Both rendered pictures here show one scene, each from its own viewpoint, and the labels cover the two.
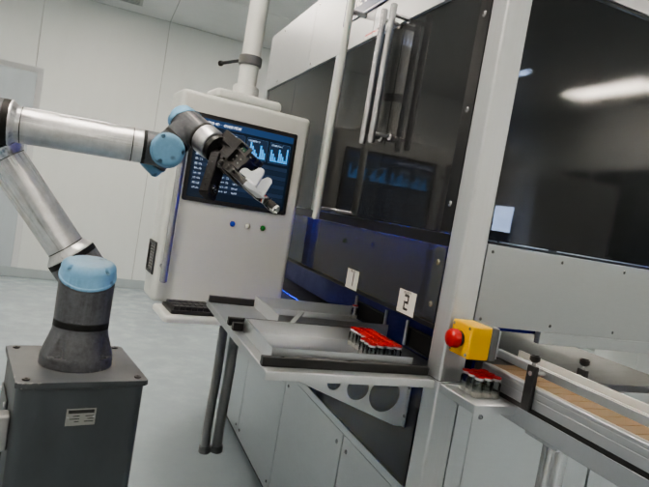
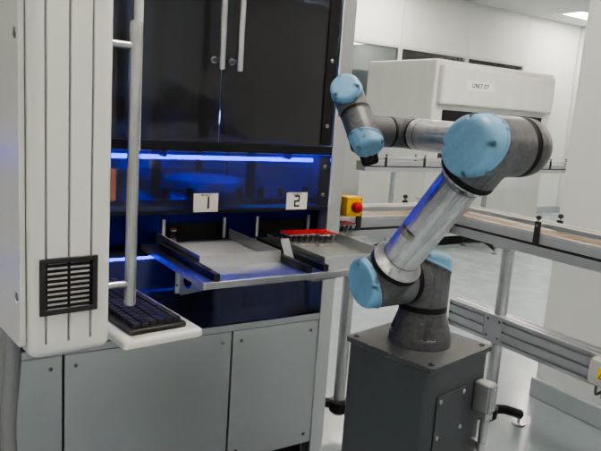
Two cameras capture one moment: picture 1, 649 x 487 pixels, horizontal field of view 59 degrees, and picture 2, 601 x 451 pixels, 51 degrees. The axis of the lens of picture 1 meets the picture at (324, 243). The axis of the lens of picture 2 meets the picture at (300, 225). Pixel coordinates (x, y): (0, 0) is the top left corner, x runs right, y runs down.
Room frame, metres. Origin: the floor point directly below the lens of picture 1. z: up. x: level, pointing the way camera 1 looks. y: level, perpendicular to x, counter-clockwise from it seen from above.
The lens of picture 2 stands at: (1.85, 1.91, 1.32)
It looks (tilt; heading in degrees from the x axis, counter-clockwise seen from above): 10 degrees down; 259
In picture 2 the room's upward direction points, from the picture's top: 4 degrees clockwise
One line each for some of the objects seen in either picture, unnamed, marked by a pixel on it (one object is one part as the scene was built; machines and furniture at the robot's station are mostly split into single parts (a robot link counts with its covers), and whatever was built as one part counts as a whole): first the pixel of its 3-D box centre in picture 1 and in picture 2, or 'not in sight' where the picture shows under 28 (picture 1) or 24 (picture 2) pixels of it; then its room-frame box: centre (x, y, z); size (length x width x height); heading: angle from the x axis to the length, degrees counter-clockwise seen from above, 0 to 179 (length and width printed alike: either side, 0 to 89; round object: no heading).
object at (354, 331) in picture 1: (365, 344); (309, 239); (1.40, -0.14, 0.90); 0.18 x 0.02 x 0.05; 22
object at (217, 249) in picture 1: (227, 200); (30, 151); (2.17, 0.39, 1.19); 0.50 x 0.19 x 0.78; 118
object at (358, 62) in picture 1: (356, 128); (148, 36); (1.94, -0.04, 1.50); 0.47 x 0.01 x 0.59; 22
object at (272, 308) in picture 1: (319, 315); (215, 246); (1.72, -0.02, 0.90); 0.34 x 0.26 x 0.04; 112
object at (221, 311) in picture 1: (315, 337); (275, 256); (1.54, -0.02, 0.87); 0.70 x 0.48 x 0.02; 22
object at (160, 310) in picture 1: (219, 314); (109, 314); (2.00, 0.32, 0.79); 0.45 x 0.28 x 0.03; 118
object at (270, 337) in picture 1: (324, 344); (328, 248); (1.36, -0.04, 0.90); 0.34 x 0.26 x 0.04; 111
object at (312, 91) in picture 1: (304, 137); not in sight; (2.44, 0.16, 1.50); 0.49 x 0.01 x 0.59; 22
